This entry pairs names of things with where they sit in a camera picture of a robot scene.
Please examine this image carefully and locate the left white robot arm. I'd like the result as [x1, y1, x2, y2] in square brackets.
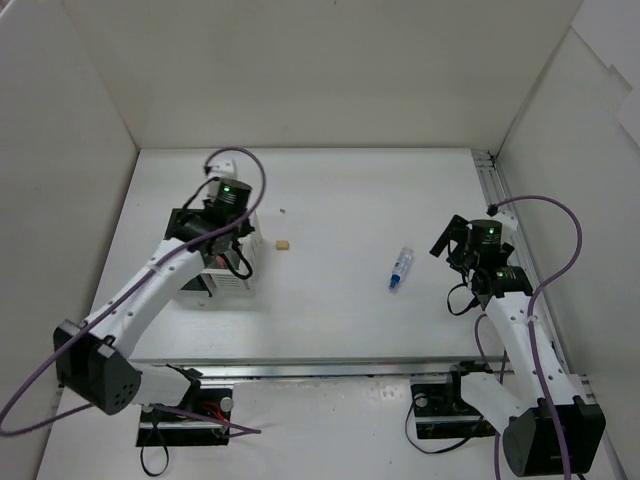
[53, 179, 253, 420]

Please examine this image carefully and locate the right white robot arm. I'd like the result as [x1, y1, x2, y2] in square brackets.
[430, 215, 606, 478]

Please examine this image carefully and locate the clear blue-capped glue bottle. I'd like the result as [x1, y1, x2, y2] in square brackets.
[388, 247, 414, 292]

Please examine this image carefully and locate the white slatted organizer box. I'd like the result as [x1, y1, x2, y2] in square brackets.
[182, 214, 263, 297]

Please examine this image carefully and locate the black slatted organizer box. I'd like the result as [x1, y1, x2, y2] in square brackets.
[163, 208, 200, 243]

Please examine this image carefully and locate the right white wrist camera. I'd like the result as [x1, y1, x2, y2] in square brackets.
[487, 204, 519, 235]

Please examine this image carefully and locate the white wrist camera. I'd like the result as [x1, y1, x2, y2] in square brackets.
[204, 156, 238, 179]
[487, 204, 519, 235]

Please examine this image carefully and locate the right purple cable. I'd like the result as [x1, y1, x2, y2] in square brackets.
[472, 194, 586, 480]

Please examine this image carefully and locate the purple cable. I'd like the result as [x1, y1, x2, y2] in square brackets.
[472, 194, 586, 480]
[0, 146, 269, 436]

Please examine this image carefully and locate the aluminium side rail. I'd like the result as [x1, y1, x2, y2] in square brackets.
[471, 149, 538, 288]

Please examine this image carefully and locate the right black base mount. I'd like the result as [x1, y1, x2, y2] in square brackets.
[411, 383, 495, 440]

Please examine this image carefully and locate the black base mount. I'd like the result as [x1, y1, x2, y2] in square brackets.
[411, 383, 495, 440]
[136, 387, 234, 447]

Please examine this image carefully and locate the aluminium front rail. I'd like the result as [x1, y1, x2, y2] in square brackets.
[131, 355, 481, 382]

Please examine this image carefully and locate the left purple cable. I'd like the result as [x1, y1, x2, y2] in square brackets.
[0, 146, 269, 436]

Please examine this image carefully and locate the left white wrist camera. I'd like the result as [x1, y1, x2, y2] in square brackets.
[204, 156, 238, 179]

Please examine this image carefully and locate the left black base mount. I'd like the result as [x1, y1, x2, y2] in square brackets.
[136, 387, 234, 447]

